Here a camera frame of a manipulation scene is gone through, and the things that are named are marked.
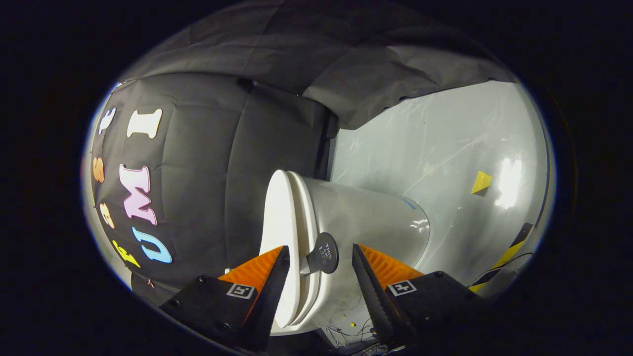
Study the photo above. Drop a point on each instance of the yellow black tape square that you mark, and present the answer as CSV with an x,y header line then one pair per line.
x,y
480,183

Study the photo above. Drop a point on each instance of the white toilet lid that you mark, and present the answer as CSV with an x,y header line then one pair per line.
x,y
277,222

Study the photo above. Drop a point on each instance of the yellow black striped tape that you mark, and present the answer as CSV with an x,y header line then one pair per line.
x,y
512,247

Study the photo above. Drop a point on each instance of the grey round lid tab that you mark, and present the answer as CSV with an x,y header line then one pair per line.
x,y
324,253

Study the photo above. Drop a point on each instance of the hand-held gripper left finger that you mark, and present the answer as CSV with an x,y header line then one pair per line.
x,y
269,301

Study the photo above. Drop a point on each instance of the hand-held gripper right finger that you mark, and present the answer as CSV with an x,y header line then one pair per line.
x,y
378,306

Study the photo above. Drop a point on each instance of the white toilet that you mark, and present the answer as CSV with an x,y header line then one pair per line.
x,y
366,217

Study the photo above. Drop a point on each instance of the black backdrop cloth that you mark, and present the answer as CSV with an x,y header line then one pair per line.
x,y
212,163

